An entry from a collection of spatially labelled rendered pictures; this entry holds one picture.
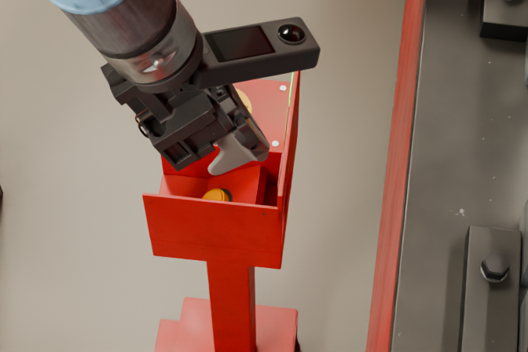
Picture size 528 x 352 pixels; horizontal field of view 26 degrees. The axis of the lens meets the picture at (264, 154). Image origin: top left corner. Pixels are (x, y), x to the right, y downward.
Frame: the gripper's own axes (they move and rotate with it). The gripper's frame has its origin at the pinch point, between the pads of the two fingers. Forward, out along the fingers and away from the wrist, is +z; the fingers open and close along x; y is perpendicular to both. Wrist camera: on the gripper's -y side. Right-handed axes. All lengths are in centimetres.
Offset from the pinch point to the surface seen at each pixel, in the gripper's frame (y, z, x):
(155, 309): 40, 89, -43
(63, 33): 34, 85, -111
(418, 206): -9.6, 18.2, 4.5
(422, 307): -4.5, 17.3, 15.0
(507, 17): -29.7, 20.9, -11.8
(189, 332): 34, 80, -30
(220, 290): 20, 52, -19
